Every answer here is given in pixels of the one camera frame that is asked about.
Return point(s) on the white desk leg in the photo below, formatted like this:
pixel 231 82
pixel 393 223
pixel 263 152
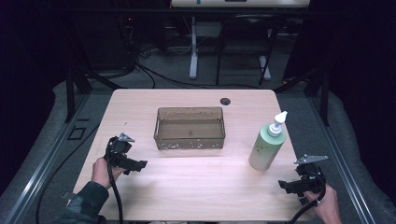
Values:
pixel 265 70
pixel 193 59

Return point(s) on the black metal stand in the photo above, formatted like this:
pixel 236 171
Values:
pixel 323 93
pixel 71 93

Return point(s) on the black metal chair frame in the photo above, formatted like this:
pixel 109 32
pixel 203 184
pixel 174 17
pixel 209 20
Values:
pixel 249 46

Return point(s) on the aluminium floor rail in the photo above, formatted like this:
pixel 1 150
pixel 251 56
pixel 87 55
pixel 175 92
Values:
pixel 339 161
pixel 46 165

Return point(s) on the smoky clear plastic bin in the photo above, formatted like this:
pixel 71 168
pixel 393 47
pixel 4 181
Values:
pixel 190 129

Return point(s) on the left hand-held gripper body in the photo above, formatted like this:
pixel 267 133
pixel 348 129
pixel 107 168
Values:
pixel 116 149

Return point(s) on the green pump bottle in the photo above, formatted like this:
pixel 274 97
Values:
pixel 266 149

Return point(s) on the person's right hand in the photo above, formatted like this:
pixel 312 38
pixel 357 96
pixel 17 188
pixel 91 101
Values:
pixel 327 205

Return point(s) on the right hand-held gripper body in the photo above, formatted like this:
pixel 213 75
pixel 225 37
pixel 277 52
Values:
pixel 311 177

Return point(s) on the person's left hand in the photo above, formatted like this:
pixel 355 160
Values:
pixel 100 172

